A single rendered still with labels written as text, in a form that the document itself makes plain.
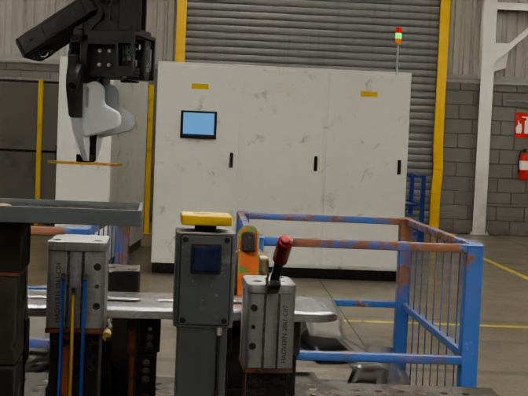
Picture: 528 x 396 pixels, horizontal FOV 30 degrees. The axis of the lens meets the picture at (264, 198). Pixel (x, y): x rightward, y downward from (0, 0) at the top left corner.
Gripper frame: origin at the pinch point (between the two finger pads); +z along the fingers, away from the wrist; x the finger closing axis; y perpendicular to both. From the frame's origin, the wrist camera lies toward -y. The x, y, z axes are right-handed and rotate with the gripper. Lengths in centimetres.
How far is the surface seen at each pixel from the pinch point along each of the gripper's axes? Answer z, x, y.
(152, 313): 23.4, 24.3, 0.6
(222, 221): 7.6, 1.5, 17.1
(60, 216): 7.4, -8.5, 1.2
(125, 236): 42, 305, -115
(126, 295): 23.1, 35.3, -7.9
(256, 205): 55, 796, -178
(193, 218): 7.4, 0.3, 13.9
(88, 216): 7.3, -7.5, 4.1
